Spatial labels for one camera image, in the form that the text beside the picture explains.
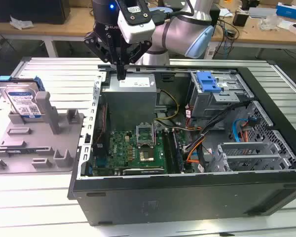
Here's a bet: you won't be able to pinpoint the blue data wire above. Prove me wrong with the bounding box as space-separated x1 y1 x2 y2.
232 115 258 143

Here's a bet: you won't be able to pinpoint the small black box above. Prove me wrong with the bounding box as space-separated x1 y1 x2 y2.
232 12 249 27

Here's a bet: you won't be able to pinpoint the green motherboard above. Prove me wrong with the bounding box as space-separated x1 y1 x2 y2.
92 129 195 176

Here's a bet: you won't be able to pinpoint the wooden desk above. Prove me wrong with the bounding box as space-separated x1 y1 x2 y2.
0 6 296 50

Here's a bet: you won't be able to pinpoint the metal socket cover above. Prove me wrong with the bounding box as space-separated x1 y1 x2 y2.
136 122 155 149

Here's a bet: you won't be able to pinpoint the clear plastic bag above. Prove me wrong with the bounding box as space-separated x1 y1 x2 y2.
258 14 287 32

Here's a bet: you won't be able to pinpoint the orange disk power wire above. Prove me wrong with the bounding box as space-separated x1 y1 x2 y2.
239 124 250 143

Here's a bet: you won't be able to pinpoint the blue cardboard box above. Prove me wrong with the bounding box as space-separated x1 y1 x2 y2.
275 2 296 22

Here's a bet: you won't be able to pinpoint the white plastic bag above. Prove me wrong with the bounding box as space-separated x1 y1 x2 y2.
9 15 35 31

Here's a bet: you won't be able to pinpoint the red fan wire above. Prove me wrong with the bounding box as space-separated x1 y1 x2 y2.
101 103 109 140

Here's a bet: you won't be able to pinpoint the orange motherboard wires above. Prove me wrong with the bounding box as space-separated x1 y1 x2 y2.
185 134 208 165

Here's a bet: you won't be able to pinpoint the black computer tower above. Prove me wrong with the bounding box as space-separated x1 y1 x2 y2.
0 0 71 25

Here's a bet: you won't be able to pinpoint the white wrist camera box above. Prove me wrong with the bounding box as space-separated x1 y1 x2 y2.
117 0 155 44

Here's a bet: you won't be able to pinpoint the black open PC case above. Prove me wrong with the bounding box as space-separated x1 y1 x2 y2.
67 64 296 227

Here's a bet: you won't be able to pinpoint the black graphics card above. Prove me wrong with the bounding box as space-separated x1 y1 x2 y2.
122 167 165 176

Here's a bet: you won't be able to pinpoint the grey optical drive cage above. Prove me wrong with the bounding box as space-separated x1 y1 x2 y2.
189 71 254 119

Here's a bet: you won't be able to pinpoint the grey parts rack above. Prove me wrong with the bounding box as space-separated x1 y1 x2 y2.
0 91 86 175

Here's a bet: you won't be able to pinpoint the grey metal disk bay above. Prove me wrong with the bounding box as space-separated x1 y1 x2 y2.
208 142 296 173

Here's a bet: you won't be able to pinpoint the CPU socket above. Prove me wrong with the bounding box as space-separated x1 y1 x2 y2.
139 147 155 163

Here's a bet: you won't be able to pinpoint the hard disk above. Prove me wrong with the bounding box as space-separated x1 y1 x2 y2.
0 74 44 121

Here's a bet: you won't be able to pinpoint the flat grey box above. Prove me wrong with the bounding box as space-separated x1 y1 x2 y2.
248 6 278 19

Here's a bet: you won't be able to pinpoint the blue plastic drive latch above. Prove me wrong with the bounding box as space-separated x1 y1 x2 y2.
196 71 222 93

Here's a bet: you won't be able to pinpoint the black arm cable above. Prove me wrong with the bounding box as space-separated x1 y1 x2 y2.
150 0 196 26

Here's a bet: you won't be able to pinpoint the yellow and black wires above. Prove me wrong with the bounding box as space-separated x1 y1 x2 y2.
154 89 180 122

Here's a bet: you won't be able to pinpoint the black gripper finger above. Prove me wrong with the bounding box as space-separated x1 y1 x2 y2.
121 40 153 81
83 31 122 81

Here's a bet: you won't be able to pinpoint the black cable bundle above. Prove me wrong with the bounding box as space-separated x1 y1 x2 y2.
184 101 253 152

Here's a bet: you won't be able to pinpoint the RAM stick with blue label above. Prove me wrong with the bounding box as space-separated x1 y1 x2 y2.
4 149 28 156

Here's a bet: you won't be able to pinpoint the grey power supply unit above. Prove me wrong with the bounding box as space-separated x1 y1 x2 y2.
101 73 159 131

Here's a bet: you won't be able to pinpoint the large black box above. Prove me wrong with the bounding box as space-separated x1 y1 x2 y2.
209 5 222 28

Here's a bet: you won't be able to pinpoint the RAM stick in slot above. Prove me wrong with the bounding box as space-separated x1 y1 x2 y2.
172 129 185 173

